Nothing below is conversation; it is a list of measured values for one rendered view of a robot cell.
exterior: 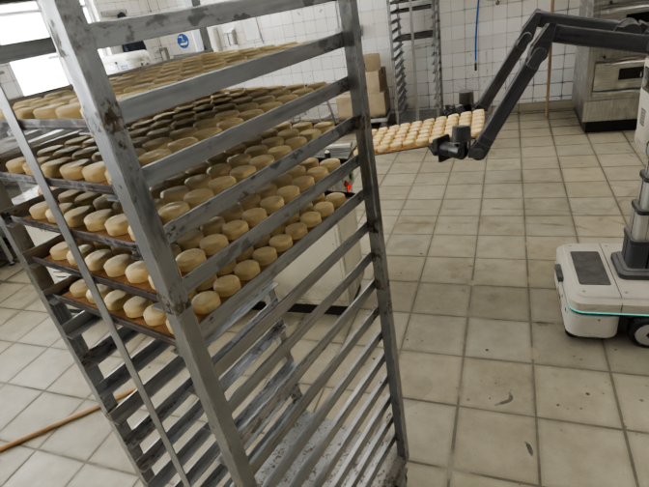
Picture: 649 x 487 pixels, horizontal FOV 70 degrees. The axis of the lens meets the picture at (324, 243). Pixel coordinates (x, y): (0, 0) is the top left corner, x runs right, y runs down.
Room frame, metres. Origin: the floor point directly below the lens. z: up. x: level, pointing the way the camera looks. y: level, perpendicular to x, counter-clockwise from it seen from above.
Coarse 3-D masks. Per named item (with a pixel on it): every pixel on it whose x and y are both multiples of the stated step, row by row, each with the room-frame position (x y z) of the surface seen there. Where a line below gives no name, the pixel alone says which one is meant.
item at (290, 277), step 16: (336, 224) 2.06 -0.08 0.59; (352, 224) 2.27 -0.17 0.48; (320, 240) 2.10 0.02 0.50; (336, 240) 2.07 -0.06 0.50; (304, 256) 2.14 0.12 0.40; (320, 256) 2.11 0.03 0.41; (352, 256) 2.19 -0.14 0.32; (288, 272) 2.19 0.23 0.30; (304, 272) 2.15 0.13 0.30; (336, 272) 2.08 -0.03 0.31; (288, 288) 2.20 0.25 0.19; (320, 288) 2.12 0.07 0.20; (352, 288) 2.12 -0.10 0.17; (256, 304) 2.32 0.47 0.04; (304, 304) 2.20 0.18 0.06; (336, 304) 2.09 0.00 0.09
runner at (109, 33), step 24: (240, 0) 0.84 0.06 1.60; (264, 0) 0.88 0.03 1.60; (288, 0) 0.94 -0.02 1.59; (312, 0) 1.00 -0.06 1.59; (336, 0) 1.07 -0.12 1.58; (96, 24) 0.63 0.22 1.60; (120, 24) 0.65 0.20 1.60; (144, 24) 0.68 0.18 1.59; (168, 24) 0.71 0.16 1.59; (192, 24) 0.75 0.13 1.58; (216, 24) 0.78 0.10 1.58
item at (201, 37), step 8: (184, 0) 1.34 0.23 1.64; (192, 0) 1.33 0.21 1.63; (192, 32) 1.34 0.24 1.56; (200, 32) 1.33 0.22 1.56; (208, 32) 1.35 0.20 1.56; (200, 40) 1.33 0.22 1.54; (208, 40) 1.34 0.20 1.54; (200, 48) 1.33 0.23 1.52; (208, 48) 1.34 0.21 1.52; (272, 296) 1.34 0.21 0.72; (280, 336) 1.32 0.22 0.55; (296, 392) 1.33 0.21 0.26
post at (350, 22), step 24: (360, 48) 1.07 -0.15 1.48; (360, 72) 1.06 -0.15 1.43; (360, 96) 1.05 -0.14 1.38; (360, 120) 1.06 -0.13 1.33; (360, 144) 1.06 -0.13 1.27; (360, 168) 1.07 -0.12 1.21; (384, 264) 1.06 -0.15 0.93; (384, 288) 1.05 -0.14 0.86; (384, 312) 1.06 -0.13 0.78; (384, 336) 1.06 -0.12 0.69; (408, 456) 1.06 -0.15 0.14
